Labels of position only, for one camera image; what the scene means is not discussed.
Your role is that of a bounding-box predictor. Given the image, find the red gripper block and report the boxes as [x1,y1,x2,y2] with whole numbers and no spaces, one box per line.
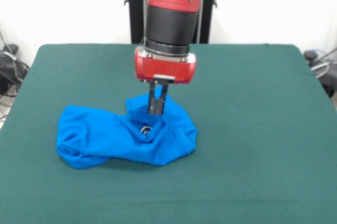
[134,46,197,116]

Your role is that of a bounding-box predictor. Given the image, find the blue laundry item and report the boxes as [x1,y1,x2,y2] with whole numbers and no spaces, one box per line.
[55,92,199,170]

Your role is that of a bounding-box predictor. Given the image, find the dark green table cloth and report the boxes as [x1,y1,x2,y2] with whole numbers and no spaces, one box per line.
[0,44,337,224]

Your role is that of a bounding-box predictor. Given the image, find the black equipment case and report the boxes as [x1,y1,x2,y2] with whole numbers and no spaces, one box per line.
[320,62,337,98]

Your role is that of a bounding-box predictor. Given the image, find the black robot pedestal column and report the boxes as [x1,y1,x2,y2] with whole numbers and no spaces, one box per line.
[123,0,229,45]

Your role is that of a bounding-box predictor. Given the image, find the black floor cable tangle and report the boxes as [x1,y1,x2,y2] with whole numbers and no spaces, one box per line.
[0,28,32,124]

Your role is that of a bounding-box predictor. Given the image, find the grey and blue cables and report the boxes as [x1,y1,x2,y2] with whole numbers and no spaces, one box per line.
[306,47,337,64]

